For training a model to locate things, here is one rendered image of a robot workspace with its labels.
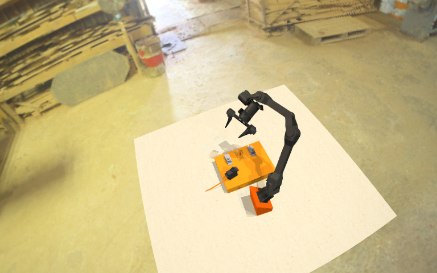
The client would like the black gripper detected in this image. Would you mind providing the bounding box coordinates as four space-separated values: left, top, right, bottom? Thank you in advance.
225 108 257 138

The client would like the black micro servo with orange cable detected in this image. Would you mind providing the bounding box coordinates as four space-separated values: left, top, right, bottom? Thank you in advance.
207 166 239 191

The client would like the orange flat panel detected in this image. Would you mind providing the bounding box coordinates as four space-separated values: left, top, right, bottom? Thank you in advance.
214 141 275 193

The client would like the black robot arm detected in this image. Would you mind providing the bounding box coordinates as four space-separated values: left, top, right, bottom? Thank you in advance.
238 90 301 203

